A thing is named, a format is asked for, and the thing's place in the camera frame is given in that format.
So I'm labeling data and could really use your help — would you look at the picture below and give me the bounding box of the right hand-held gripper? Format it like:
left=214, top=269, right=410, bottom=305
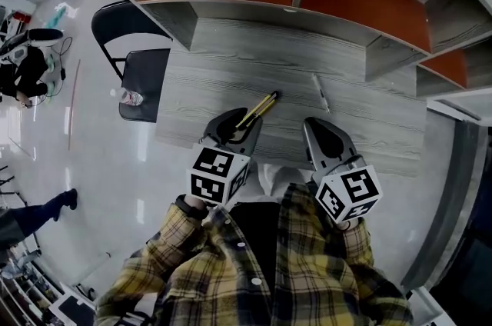
left=302, top=117, right=384, bottom=222

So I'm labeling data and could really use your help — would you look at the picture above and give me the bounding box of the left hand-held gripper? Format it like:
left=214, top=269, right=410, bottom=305
left=187, top=108, right=264, bottom=207

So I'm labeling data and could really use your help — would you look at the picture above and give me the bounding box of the yellow utility knife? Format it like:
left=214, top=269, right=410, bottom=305
left=234, top=90, right=280, bottom=129

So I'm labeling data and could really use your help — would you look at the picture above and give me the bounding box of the grey pen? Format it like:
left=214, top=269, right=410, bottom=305
left=311, top=73, right=331, bottom=114

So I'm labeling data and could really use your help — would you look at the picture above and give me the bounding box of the person's left forearm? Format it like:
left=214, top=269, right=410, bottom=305
left=95, top=193, right=239, bottom=326

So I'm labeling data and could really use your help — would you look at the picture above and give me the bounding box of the person's right forearm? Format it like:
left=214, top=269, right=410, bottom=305
left=330, top=218, right=414, bottom=326

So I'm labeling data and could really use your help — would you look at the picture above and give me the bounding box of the person's right leg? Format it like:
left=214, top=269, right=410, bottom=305
left=286, top=167, right=314, bottom=189

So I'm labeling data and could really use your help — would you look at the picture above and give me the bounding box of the black wristwatch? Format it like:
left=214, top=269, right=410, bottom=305
left=175, top=195, right=211, bottom=221

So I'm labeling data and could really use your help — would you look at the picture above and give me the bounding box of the black folding chair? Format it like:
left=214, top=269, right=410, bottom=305
left=91, top=0, right=174, bottom=125

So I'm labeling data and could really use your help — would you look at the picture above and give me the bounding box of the clear plastic water bottle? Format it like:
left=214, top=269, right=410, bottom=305
left=109, top=88, right=145, bottom=106

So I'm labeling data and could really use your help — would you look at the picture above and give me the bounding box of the person's torso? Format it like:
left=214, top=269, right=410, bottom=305
left=161, top=181, right=385, bottom=326

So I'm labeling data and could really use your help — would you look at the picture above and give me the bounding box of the teal cloth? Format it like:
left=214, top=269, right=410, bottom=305
left=45, top=5, right=72, bottom=29

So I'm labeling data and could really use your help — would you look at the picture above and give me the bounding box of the white work table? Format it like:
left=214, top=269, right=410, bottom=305
left=48, top=291, right=97, bottom=326

